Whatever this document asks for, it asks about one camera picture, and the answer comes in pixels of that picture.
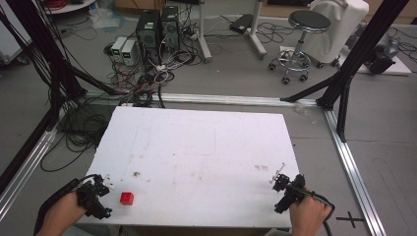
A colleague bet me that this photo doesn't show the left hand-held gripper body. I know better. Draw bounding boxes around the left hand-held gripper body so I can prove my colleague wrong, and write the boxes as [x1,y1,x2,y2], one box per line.
[76,179,103,219]

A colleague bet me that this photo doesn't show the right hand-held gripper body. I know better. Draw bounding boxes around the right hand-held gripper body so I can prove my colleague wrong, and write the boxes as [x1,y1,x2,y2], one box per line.
[282,173,307,206]

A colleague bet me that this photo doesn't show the red cube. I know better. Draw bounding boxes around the red cube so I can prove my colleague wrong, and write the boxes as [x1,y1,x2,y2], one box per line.
[119,191,135,207]

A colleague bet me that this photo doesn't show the person's left hand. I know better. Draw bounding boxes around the person's left hand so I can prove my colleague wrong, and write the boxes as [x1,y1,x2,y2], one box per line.
[41,191,89,236]

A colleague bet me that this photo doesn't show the person's right hand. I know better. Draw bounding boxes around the person's right hand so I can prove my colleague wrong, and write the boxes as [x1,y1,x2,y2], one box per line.
[288,187,332,236]

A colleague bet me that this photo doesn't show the black tape cross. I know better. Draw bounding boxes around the black tape cross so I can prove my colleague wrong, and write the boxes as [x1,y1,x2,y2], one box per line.
[335,210,365,229]

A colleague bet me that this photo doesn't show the white power supply unit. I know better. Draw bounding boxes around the white power supply unit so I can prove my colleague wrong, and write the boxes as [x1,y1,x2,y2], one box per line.
[110,35,128,63]
[120,39,138,67]

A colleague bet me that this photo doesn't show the black round stool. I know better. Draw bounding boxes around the black round stool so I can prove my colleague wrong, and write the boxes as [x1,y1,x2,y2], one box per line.
[268,9,332,86]

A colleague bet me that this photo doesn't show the white table leg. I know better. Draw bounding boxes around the white table leg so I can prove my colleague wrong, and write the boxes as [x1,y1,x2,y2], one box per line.
[247,0,268,61]
[196,0,213,64]

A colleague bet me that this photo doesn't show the white flat board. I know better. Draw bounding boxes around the white flat board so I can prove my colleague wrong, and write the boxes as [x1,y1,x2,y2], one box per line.
[337,52,413,77]

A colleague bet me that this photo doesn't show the black floor device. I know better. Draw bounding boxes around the black floor device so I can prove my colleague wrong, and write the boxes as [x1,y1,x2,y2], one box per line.
[364,32,401,76]

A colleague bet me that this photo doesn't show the black computer tower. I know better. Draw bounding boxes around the black computer tower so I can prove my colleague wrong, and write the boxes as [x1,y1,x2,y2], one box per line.
[160,5,181,53]
[135,9,162,65]

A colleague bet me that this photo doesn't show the flat black box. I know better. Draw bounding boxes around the flat black box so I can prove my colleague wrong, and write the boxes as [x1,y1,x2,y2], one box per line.
[228,13,255,35]

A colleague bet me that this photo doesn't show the white cloth cover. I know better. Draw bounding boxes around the white cloth cover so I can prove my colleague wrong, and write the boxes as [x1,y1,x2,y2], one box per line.
[300,0,370,65]

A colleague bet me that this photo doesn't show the clear plastic bag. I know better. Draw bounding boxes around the clear plastic bag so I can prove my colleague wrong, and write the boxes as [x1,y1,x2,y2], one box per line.
[89,5,126,30]

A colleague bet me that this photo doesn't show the white round table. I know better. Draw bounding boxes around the white round table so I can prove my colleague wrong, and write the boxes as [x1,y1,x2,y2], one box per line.
[42,0,97,16]

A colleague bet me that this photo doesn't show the aluminium frame rail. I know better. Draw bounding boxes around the aluminium frame rail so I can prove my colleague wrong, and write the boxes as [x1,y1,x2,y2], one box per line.
[0,109,65,222]
[323,108,387,236]
[83,90,319,108]

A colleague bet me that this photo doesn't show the tangle of floor cables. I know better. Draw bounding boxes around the tangle of floor cables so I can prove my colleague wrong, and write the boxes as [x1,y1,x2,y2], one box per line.
[102,13,206,109]

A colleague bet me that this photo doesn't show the black frame post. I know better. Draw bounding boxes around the black frame post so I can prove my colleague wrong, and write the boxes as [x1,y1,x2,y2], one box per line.
[0,0,127,132]
[279,0,411,143]

